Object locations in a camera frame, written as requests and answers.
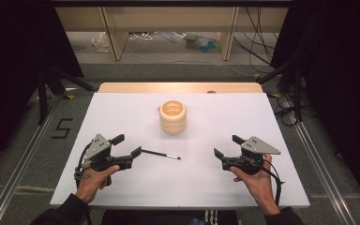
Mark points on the black pen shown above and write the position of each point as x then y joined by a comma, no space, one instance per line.
161,154

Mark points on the white board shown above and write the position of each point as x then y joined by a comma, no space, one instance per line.
181,181

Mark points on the person's right hand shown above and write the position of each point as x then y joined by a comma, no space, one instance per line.
258,184

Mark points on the green and blue plastic packets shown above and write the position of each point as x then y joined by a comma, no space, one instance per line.
203,43

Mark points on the ribbed wooden pen holder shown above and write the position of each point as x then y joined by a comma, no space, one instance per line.
172,117

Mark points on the wooden table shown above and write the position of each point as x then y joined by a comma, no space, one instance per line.
156,87

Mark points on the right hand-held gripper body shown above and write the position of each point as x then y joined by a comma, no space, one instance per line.
256,146

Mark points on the clear plastic bag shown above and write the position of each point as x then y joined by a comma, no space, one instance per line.
100,42

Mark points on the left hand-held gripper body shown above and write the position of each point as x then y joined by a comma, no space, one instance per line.
97,146

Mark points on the light wooden bench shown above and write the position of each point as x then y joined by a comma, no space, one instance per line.
172,19

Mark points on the person's left hand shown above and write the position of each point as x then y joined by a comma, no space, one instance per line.
94,182

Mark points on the black metal stand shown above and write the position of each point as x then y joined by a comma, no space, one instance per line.
45,93
297,93

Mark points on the dark curtain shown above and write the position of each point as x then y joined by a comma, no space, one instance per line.
15,62
340,78

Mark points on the aluminium floor rail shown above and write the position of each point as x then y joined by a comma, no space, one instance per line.
15,175
322,168

